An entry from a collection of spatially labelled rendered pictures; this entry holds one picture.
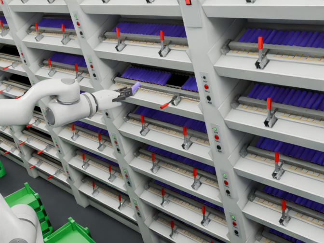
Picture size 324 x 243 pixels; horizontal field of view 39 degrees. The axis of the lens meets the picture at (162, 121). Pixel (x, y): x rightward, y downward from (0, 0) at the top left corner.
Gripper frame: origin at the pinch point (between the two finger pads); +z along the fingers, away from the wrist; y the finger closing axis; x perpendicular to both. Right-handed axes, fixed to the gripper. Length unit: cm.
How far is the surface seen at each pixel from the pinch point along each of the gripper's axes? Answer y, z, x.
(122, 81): -26.2, 18.2, -3.6
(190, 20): 29.4, 7.9, 26.3
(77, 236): -75, 8, -99
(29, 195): -115, 1, -83
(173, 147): 3.5, 18.3, -27.9
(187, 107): 16.5, 15.7, -7.7
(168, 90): 3.4, 18.2, -3.5
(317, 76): 72, 12, 12
